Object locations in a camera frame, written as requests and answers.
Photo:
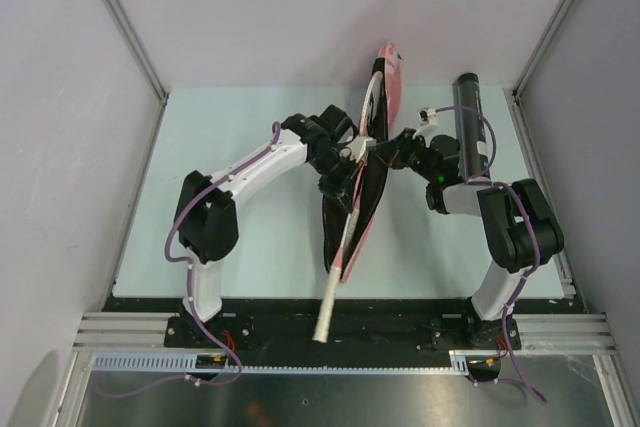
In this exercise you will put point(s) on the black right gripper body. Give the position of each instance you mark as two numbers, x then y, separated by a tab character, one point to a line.
414	156

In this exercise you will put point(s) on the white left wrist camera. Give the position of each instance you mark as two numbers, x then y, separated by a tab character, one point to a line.
358	148

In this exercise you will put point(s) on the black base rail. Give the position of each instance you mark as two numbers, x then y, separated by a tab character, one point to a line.
363	333

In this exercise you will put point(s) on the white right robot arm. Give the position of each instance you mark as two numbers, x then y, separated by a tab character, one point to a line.
521	230

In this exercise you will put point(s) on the right aluminium frame post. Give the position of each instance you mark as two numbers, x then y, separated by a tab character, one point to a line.
552	30

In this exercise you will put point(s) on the aluminium frame post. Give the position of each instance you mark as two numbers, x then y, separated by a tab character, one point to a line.
131	39
552	30

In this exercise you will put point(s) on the pink racket bag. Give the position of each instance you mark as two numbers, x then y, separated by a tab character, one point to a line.
374	175

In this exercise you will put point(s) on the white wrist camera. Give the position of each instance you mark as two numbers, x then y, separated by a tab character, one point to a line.
429	123
358	148

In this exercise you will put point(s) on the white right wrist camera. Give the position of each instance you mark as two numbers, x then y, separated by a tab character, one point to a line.
429	123

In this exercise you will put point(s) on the grey slotted cable duct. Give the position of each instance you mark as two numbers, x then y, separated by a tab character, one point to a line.
165	362

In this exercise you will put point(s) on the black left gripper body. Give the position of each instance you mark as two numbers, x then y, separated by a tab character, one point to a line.
337	173

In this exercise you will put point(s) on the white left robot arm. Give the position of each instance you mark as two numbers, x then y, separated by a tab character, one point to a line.
206	227

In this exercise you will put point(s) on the black shuttlecock tube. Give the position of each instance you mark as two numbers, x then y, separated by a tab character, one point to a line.
470	128

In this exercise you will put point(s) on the pink racket head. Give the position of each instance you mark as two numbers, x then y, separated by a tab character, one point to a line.
322	327

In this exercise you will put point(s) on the left aluminium frame post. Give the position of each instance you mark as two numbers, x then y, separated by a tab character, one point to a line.
131	39

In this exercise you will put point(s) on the aluminium base extrusion rail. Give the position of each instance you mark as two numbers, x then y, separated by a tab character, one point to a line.
121	331

